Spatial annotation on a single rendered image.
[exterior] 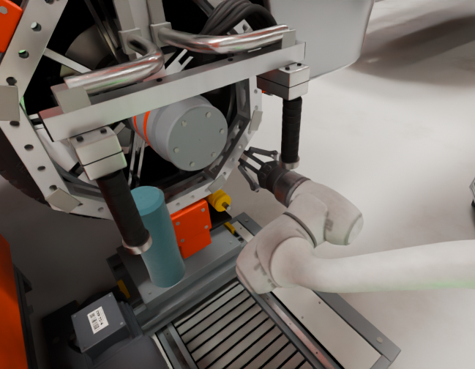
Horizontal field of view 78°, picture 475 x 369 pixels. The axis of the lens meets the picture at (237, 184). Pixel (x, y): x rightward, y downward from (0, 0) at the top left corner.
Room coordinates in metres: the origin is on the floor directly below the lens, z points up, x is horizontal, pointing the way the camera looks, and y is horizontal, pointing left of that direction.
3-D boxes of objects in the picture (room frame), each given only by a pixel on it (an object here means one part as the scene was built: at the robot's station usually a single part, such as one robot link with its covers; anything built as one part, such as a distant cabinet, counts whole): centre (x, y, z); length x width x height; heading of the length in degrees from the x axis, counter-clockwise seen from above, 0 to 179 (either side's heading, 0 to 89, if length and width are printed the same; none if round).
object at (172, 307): (0.75, 0.25, 0.13); 0.50 x 0.36 x 0.10; 124
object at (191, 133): (0.55, 0.12, 0.85); 0.21 x 0.14 x 0.14; 34
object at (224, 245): (0.75, 0.25, 0.32); 0.40 x 0.30 x 0.28; 124
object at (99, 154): (0.34, 0.19, 0.93); 0.09 x 0.05 x 0.05; 34
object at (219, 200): (0.76, 0.11, 0.51); 0.29 x 0.06 x 0.06; 34
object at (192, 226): (0.64, 0.18, 0.48); 0.16 x 0.12 x 0.17; 34
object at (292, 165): (0.51, -0.11, 0.83); 0.04 x 0.04 x 0.16
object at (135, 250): (0.32, 0.17, 0.83); 0.04 x 0.04 x 0.16
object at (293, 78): (0.53, -0.10, 0.93); 0.09 x 0.05 x 0.05; 34
